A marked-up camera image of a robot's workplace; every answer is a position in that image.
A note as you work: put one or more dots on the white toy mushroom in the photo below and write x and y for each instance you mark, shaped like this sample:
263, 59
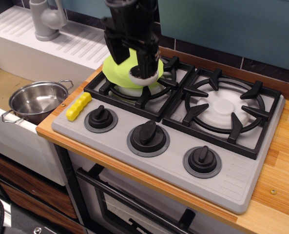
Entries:
141, 76

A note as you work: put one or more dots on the black middle stove knob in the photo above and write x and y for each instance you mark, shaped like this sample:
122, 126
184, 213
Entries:
148, 139

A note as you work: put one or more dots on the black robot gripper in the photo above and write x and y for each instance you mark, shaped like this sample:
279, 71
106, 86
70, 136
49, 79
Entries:
129, 26

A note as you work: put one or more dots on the black right stove knob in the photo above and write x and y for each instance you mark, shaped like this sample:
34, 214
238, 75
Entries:
202, 162

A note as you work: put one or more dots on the black right burner grate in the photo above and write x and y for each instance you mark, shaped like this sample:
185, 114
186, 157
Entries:
262, 102

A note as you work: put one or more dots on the black left stove knob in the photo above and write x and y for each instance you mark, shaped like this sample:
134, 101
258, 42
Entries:
100, 120

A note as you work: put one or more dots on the green plastic plate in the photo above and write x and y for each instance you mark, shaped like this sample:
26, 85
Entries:
119, 74

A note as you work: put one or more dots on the wooden drawer front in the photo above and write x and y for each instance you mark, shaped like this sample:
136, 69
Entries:
38, 195

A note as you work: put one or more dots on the grey toy stove top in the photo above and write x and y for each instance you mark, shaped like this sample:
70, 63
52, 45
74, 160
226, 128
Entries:
232, 188

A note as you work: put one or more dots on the grey toy faucet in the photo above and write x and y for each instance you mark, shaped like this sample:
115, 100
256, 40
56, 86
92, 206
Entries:
47, 21

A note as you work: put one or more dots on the black burner grate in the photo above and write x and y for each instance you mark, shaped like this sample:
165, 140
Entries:
262, 102
153, 107

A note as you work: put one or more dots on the black oven door handle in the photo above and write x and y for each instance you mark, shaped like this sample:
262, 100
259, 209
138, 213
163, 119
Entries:
179, 228

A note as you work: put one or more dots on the black stove knob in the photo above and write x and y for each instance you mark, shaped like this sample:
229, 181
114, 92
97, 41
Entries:
202, 162
148, 139
100, 120

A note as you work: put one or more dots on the black left burner grate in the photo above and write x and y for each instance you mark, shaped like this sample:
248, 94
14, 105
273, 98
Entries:
153, 107

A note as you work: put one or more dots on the stainless steel pot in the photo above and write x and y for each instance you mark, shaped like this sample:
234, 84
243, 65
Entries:
35, 101

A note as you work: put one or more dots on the white toy sink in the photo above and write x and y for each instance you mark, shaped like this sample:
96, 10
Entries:
70, 58

